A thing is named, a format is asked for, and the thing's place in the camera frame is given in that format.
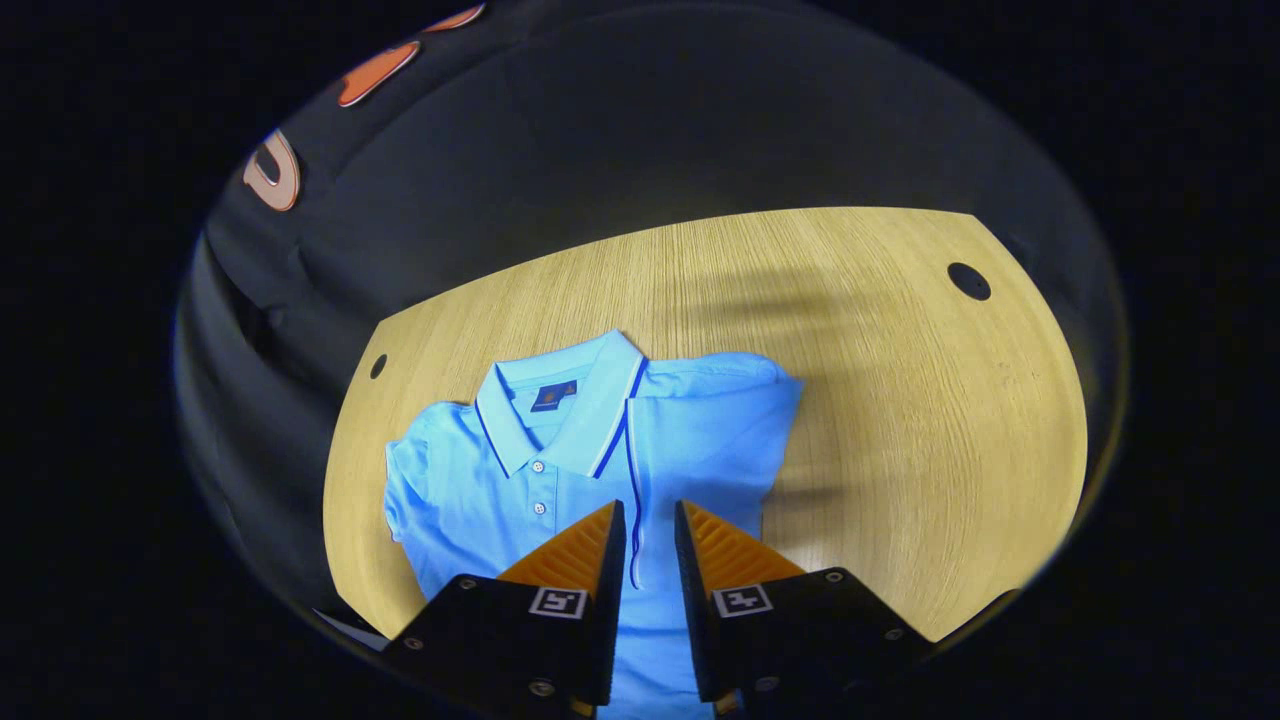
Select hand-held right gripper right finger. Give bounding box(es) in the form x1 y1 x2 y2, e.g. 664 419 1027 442
673 498 938 719

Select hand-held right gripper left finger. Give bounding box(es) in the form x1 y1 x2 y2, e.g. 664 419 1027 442
383 499 628 716

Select light blue T-shirt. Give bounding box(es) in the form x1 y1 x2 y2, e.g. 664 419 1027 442
383 328 806 720

